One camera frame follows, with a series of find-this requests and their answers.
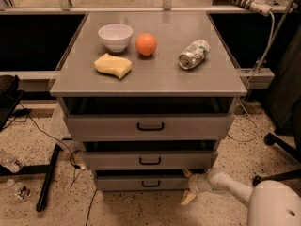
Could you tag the grey top drawer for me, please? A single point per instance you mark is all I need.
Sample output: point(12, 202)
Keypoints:
point(87, 128)

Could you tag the small wrapper litter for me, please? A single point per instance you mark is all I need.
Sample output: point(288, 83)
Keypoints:
point(22, 193)

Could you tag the grey drawer cabinet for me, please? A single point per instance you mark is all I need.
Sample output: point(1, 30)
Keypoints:
point(156, 85)

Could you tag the black floor stand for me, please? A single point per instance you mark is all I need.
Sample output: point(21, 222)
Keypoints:
point(47, 171)

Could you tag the clear plastic bottle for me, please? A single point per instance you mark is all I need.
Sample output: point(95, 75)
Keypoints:
point(10, 162)

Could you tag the crushed soda can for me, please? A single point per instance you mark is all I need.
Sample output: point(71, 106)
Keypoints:
point(194, 54)

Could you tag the white power strip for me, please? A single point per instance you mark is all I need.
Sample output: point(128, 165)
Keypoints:
point(257, 6)

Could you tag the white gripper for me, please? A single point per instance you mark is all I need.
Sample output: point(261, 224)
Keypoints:
point(195, 184)

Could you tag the orange fruit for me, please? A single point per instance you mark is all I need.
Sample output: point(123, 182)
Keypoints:
point(146, 44)

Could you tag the grey middle drawer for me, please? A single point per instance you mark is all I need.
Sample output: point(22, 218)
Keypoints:
point(157, 160)

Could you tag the black office chair base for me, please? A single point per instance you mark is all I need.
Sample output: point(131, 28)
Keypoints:
point(283, 166)

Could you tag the yellow sponge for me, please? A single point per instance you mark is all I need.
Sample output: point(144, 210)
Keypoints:
point(114, 65)

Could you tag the grey drawer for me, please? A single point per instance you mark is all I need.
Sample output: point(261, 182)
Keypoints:
point(87, 128)
point(157, 160)
point(166, 182)

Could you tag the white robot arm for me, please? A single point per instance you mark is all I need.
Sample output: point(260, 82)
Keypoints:
point(269, 203)

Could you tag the white bowl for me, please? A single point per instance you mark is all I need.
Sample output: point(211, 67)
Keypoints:
point(115, 37)

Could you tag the grey bottom drawer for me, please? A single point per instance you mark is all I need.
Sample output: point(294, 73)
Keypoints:
point(166, 182)

